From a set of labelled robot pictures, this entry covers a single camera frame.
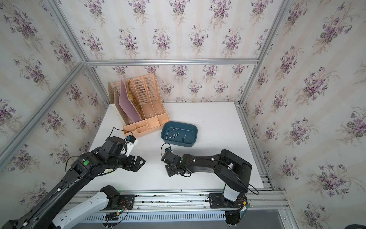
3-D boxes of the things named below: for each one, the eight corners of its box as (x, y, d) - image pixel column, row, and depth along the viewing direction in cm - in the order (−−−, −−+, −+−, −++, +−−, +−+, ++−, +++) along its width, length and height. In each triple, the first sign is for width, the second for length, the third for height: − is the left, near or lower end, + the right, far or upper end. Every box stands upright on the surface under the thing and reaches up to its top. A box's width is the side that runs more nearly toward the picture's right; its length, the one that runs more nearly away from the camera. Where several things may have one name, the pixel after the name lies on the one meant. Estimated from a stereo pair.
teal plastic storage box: (160, 147, 95) (159, 143, 92) (163, 124, 108) (162, 120, 104) (197, 147, 96) (198, 143, 92) (196, 124, 108) (196, 120, 105)
